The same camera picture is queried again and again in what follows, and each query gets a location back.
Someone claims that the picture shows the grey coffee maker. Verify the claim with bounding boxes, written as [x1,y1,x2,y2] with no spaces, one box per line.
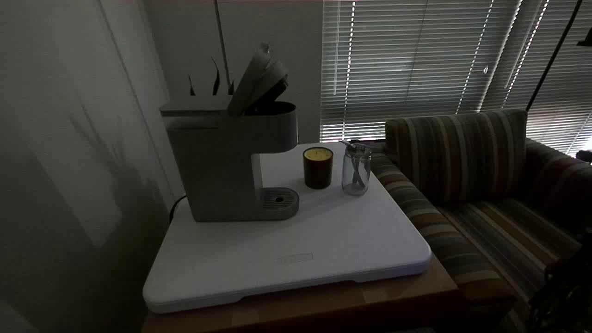
[161,45,300,223]

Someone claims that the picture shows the dark candle jar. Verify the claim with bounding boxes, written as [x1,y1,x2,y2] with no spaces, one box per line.
[303,147,333,189]

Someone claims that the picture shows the clear glass jar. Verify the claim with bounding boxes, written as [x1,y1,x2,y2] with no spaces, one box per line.
[342,141,372,197]

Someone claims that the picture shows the white board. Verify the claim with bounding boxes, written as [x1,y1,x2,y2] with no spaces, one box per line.
[142,147,433,315]

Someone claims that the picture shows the snake plant in teal pot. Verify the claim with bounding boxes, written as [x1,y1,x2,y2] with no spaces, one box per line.
[187,58,235,97]

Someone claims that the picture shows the window blinds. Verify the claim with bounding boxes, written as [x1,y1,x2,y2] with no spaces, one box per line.
[320,0,592,156]

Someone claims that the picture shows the striped sofa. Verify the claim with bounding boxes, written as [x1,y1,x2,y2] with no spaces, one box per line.
[368,112,592,333]

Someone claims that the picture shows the black power cord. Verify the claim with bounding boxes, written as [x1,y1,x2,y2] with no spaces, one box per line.
[166,193,189,223]

